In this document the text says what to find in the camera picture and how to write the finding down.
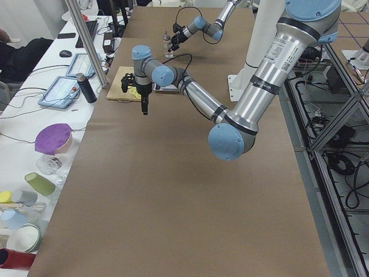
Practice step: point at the seated person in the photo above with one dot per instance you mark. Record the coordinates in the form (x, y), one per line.
(18, 63)

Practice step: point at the wine glass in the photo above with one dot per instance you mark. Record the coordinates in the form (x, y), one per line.
(50, 165)

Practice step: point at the white green bowl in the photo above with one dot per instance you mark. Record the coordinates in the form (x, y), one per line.
(25, 239)

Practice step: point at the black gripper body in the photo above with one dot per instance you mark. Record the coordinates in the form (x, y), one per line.
(179, 36)
(143, 91)

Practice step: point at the grey cup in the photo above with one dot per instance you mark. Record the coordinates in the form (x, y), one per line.
(24, 197)

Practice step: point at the red cylinder container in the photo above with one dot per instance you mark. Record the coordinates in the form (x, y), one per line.
(12, 259)

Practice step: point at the purple cloth covered bowl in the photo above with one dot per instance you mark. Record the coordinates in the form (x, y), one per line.
(54, 139)

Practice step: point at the yellow cup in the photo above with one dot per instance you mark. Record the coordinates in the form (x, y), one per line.
(6, 196)

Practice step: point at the teach pendant tablet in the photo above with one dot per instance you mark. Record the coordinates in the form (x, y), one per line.
(60, 94)
(80, 64)

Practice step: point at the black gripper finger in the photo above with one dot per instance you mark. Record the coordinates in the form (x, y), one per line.
(143, 105)
(146, 104)

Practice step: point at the green cup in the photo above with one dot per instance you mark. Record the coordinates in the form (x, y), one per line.
(40, 184)

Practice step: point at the black smartphone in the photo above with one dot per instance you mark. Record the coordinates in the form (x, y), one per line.
(66, 35)

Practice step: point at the black computer mouse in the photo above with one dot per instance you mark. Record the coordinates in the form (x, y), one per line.
(65, 53)

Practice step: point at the light blue cup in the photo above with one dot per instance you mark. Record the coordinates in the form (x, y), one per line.
(14, 219)

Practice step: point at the lemon slice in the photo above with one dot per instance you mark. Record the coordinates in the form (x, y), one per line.
(135, 93)

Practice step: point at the black water bottle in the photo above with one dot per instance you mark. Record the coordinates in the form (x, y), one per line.
(86, 88)

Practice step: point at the glass sauce bottle metal spout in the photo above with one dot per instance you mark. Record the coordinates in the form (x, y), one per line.
(168, 52)

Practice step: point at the aluminium frame post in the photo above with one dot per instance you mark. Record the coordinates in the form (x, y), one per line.
(83, 32)

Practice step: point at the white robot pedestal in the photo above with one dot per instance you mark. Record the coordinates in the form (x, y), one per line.
(264, 31)

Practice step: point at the digital kitchen scale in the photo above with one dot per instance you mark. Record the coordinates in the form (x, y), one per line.
(170, 89)

